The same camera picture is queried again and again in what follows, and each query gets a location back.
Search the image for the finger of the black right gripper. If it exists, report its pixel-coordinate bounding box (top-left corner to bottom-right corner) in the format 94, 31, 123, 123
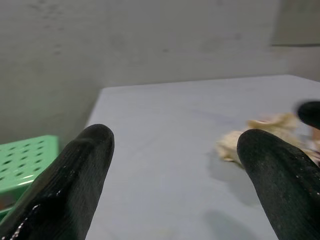
297, 100, 320, 131

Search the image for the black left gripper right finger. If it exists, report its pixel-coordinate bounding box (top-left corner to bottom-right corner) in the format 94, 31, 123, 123
236, 129, 320, 240

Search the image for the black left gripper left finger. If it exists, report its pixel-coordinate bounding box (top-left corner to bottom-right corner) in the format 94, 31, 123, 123
0, 123, 115, 240

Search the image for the green perforated plastic stool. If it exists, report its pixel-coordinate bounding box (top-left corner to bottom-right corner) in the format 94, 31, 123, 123
0, 135, 60, 219

